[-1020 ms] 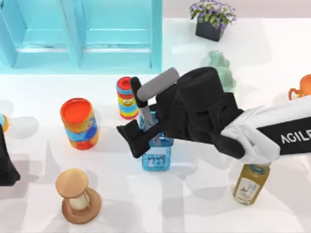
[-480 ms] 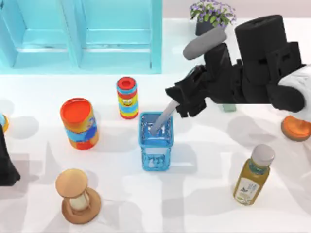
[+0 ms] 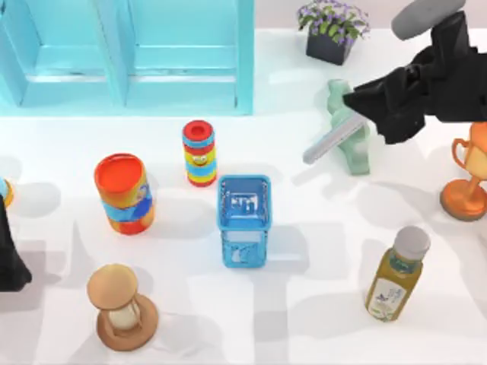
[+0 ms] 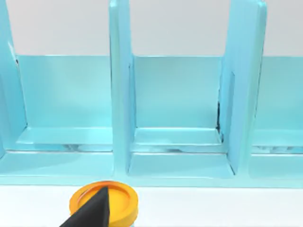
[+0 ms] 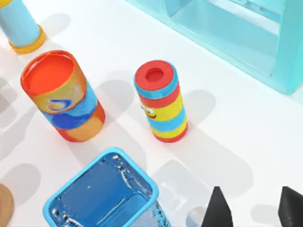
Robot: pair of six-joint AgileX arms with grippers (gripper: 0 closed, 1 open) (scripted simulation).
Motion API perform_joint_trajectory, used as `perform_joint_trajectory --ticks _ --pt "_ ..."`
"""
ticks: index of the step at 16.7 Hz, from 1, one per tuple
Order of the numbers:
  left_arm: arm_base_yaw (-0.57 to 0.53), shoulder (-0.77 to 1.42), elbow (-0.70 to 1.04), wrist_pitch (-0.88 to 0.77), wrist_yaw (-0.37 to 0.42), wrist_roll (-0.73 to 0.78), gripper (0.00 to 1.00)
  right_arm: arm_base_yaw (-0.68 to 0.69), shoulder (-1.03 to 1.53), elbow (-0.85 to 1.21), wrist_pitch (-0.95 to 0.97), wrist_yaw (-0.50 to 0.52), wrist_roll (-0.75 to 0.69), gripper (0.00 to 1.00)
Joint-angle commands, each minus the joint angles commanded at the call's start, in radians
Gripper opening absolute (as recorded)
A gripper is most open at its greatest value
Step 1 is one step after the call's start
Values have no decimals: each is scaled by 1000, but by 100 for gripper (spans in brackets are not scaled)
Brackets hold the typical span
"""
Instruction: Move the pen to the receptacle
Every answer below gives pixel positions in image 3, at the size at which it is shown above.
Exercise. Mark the purple flowers in black pot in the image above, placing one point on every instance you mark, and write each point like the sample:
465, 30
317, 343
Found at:
328, 47

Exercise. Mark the orange trophy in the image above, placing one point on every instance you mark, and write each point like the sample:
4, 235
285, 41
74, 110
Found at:
473, 152

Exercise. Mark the pale grey rounded box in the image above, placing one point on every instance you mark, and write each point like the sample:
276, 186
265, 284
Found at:
418, 19

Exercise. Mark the blue basket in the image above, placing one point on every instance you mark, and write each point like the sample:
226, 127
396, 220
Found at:
245, 228

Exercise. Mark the stack of coloured rings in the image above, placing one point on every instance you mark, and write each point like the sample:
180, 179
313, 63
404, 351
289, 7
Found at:
199, 159

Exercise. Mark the yellow bottle with grey cap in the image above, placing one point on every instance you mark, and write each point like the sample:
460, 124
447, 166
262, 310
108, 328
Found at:
392, 281

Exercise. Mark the light blue rack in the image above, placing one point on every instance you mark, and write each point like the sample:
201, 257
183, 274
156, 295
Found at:
182, 57

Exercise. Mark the orange and blue can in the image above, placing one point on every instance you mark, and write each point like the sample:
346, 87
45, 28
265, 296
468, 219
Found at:
125, 197

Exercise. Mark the wooden hourglass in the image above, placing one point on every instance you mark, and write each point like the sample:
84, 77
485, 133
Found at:
114, 289

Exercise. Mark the blue and orange round object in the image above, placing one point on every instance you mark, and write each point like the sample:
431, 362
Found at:
4, 190

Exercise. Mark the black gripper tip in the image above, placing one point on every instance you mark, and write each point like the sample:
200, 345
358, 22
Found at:
11, 262

